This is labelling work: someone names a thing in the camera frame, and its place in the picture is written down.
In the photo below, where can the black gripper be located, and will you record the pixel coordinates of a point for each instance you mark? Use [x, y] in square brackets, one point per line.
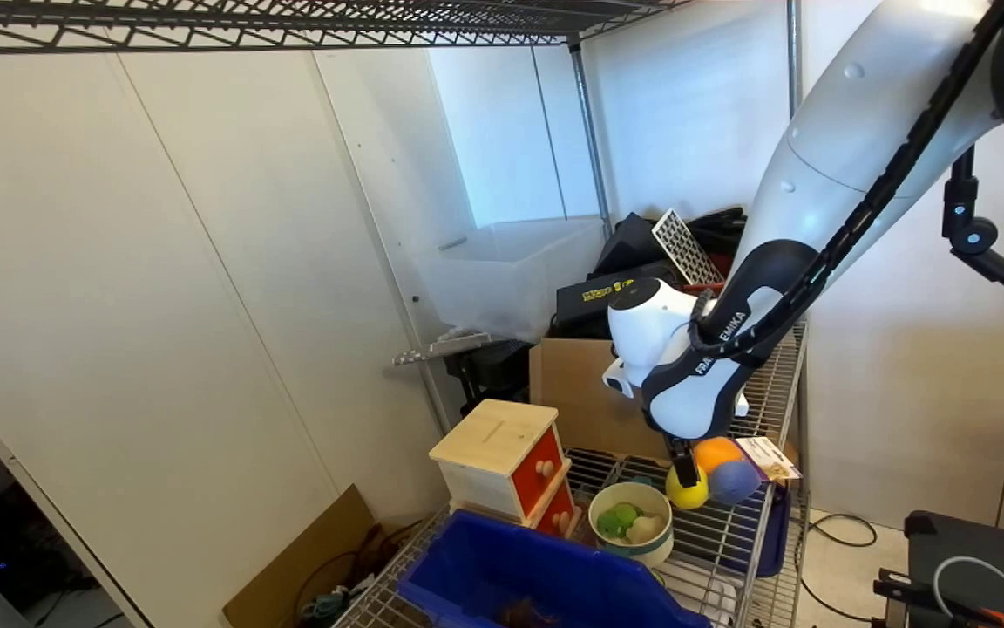
[686, 443]

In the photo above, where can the yellow plush ball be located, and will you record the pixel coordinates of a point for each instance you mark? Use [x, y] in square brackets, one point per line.
[692, 500]

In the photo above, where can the orange plush ball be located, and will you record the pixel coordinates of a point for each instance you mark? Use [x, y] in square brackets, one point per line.
[721, 451]

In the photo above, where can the purple white product tag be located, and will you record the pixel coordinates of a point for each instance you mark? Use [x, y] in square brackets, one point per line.
[773, 458]

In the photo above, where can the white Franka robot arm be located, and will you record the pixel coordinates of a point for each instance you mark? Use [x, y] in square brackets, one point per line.
[851, 116]

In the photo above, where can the green plush toy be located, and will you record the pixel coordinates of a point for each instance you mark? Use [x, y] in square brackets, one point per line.
[616, 522]

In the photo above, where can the open brown cardboard box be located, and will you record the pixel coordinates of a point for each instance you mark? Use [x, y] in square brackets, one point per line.
[575, 394]

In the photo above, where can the wooden box red drawers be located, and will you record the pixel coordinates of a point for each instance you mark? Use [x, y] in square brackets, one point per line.
[490, 437]

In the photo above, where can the white bowl teal rim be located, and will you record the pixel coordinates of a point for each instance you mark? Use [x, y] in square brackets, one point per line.
[656, 550]

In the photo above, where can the dark blue pouch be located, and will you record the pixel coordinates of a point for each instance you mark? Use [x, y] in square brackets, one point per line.
[777, 542]

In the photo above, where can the blue plastic bin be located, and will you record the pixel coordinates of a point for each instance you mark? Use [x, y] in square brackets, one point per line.
[548, 571]

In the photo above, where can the black case yellow logo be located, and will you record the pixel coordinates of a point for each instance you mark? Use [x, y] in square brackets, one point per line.
[583, 305]

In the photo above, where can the black white grid panel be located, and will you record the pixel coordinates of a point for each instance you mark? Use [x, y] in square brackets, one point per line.
[688, 245]

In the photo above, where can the black fabric bag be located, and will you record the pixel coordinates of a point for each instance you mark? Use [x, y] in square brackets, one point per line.
[625, 245]

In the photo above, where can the clear plastic storage bin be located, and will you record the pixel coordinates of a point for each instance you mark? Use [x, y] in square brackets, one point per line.
[504, 281]

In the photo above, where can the flat brown cardboard sheet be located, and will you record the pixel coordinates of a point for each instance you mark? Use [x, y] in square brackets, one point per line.
[295, 571]

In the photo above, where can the grey metal shelf bracket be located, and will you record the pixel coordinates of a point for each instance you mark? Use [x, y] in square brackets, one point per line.
[436, 345]

